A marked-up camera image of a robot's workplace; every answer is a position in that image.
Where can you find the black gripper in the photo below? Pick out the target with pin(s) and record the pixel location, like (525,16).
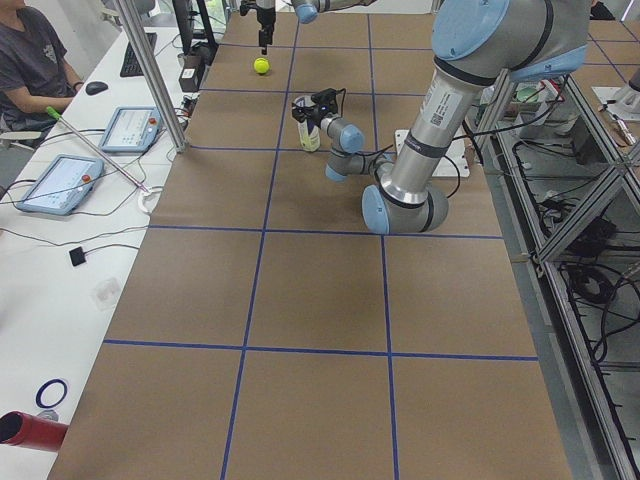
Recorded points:
(265,21)
(315,116)

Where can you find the clear plastic ball tube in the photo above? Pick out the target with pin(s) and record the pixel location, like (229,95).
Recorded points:
(309,133)

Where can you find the yellow tennis ball plain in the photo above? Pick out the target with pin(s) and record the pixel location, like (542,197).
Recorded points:
(261,66)

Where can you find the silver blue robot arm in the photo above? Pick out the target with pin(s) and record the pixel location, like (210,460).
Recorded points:
(305,10)
(472,41)

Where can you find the black computer monitor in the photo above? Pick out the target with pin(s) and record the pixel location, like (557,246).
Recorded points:
(185,15)

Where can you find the black box with label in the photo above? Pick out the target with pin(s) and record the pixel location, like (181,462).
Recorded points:
(192,73)

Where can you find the far teach pendant tablet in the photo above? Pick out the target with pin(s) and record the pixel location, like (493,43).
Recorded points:
(131,130)

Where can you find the teach pendant tablet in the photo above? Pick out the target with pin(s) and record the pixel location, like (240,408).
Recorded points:
(63,186)
(131,130)

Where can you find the black computer mouse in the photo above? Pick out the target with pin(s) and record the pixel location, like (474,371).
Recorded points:
(95,87)

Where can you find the metal rod green tip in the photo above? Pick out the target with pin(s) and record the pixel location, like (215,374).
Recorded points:
(59,118)

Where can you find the seated person grey shirt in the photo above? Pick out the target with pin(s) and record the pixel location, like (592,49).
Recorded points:
(34,72)

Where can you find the near teach pendant tablet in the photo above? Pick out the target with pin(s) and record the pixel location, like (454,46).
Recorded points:
(63,186)

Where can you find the small black square pad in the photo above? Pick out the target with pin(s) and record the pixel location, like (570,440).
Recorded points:
(77,256)

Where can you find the red cylinder bottle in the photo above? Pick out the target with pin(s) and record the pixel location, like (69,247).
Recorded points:
(27,431)

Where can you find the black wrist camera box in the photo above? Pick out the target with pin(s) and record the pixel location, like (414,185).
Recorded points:
(326,100)

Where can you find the aluminium frame post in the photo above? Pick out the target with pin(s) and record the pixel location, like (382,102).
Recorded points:
(136,35)

